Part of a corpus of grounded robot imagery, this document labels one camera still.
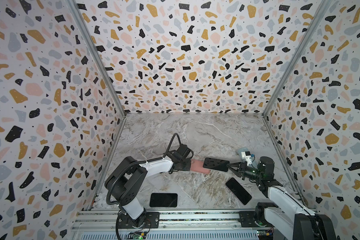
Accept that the left circuit board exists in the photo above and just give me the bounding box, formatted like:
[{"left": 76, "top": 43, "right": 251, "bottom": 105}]
[{"left": 126, "top": 231, "right": 147, "bottom": 240}]

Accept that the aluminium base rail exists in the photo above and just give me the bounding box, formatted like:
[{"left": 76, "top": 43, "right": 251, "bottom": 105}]
[{"left": 68, "top": 209, "right": 287, "bottom": 240}]

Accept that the black phone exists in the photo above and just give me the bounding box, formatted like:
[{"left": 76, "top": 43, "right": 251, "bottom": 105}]
[
  {"left": 226, "top": 178, "right": 252, "bottom": 205},
  {"left": 203, "top": 158, "right": 230, "bottom": 172},
  {"left": 150, "top": 193, "right": 178, "bottom": 208}
]

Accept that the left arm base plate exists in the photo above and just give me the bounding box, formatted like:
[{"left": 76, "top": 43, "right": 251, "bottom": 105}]
[{"left": 116, "top": 211, "right": 160, "bottom": 229}]

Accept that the right circuit board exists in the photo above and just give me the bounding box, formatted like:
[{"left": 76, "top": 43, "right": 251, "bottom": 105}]
[{"left": 257, "top": 230, "right": 274, "bottom": 240}]

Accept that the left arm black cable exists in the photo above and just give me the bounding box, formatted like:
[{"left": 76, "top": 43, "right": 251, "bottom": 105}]
[{"left": 163, "top": 132, "right": 182, "bottom": 158}]

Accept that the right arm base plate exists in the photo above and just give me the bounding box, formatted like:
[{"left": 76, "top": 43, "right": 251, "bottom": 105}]
[{"left": 239, "top": 211, "right": 273, "bottom": 228}]

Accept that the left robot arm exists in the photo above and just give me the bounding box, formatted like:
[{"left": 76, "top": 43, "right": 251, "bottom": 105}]
[{"left": 105, "top": 144, "right": 194, "bottom": 222}]

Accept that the circuit board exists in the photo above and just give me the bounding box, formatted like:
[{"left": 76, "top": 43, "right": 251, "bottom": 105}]
[
  {"left": 126, "top": 231, "right": 147, "bottom": 240},
  {"left": 257, "top": 230, "right": 274, "bottom": 240}
]

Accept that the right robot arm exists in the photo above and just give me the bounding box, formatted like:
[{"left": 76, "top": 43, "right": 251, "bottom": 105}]
[{"left": 227, "top": 157, "right": 337, "bottom": 240}]

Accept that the light blue phone case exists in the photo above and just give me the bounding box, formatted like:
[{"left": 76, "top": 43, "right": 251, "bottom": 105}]
[{"left": 237, "top": 148, "right": 249, "bottom": 158}]

